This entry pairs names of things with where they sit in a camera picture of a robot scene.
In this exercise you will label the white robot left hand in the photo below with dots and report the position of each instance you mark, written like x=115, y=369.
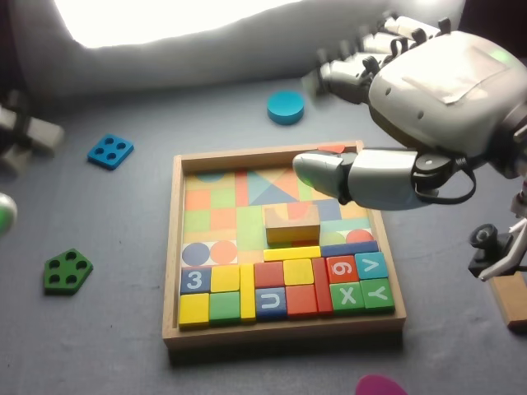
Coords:
x=39, y=133

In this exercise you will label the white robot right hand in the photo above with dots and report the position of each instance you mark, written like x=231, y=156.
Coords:
x=436, y=90

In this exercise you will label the natural wooden block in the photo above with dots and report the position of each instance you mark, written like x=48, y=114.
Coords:
x=292, y=232

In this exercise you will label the blue square four-hole piece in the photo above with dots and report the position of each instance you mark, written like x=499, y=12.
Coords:
x=110, y=151

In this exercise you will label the green pentagon five-hole piece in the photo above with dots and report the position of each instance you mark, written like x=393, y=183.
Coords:
x=68, y=271

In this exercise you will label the blue round disc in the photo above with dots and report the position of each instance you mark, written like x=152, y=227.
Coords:
x=285, y=108

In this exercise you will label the white backdrop sheet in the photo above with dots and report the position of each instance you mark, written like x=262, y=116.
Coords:
x=206, y=61

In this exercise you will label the grey table cloth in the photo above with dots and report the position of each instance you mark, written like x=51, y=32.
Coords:
x=103, y=349

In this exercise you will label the wooden square tray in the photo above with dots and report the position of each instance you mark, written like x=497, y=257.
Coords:
x=173, y=325

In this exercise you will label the magenta flat piece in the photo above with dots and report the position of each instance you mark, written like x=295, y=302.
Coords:
x=379, y=387

